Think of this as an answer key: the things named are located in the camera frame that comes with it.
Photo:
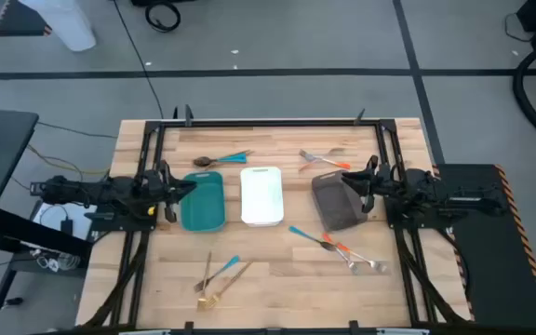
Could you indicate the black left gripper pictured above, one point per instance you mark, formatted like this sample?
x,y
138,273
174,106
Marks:
x,y
161,188

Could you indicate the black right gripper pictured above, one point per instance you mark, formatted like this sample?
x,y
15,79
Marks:
x,y
379,183

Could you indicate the teal plastic bin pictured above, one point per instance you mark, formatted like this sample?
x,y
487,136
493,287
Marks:
x,y
203,209

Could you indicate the grey translucent plastic bin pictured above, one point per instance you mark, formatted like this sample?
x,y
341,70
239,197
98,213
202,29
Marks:
x,y
333,205

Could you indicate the white plastic bin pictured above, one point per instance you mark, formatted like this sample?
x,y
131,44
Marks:
x,y
262,195

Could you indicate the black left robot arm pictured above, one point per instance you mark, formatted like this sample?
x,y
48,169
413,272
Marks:
x,y
86,191

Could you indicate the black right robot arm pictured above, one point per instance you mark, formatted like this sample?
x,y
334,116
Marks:
x,y
435,193

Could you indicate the black table clamp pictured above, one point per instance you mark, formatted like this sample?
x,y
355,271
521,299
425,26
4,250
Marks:
x,y
175,114
353,327
188,116
188,328
359,117

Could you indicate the white board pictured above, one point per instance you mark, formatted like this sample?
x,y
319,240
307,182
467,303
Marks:
x,y
82,221

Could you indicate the small black power adapter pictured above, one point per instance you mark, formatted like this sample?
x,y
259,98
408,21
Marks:
x,y
66,226

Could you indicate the white label strip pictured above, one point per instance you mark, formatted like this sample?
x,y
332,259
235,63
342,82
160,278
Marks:
x,y
403,332
142,332

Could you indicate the large black hazard-striped mat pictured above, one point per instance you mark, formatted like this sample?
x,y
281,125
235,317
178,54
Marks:
x,y
496,260

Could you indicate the white plastic stand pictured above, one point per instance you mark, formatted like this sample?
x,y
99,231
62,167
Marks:
x,y
68,28

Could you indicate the small black floor object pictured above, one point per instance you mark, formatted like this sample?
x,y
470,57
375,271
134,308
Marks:
x,y
13,301

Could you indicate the small black hazard-striped mat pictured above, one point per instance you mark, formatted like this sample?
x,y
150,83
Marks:
x,y
17,23

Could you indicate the black aluminium rig frame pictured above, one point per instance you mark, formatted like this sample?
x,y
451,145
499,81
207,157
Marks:
x,y
268,123

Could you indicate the black shelf frame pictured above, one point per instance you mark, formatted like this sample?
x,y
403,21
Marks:
x,y
30,228

